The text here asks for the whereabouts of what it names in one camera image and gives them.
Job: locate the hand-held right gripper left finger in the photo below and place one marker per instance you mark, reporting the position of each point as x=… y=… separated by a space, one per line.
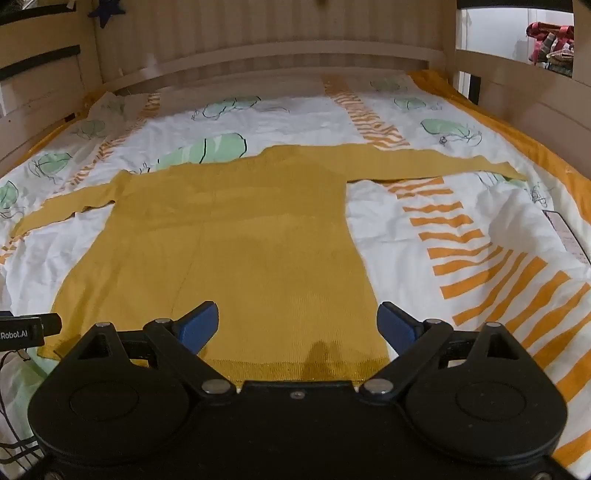
x=201 y=325

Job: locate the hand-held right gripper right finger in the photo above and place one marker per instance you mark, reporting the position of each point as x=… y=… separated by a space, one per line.
x=396 y=326

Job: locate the mustard yellow knit sweater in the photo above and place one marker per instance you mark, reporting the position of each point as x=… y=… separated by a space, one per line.
x=231 y=240

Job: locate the pile of colourful clothes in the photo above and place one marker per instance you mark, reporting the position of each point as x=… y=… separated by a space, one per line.
x=551 y=46

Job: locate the white leaf printed blanket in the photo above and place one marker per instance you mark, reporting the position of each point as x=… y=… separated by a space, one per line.
x=392 y=221

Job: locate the white care label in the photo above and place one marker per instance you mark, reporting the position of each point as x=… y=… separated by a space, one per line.
x=565 y=235

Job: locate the orange bed sheet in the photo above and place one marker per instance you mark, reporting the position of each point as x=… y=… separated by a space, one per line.
x=508 y=124

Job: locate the dark blue star decoration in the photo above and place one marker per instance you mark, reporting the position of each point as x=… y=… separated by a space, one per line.
x=105 y=11

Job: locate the wooden bed frame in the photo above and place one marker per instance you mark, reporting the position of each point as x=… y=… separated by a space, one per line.
x=277 y=27

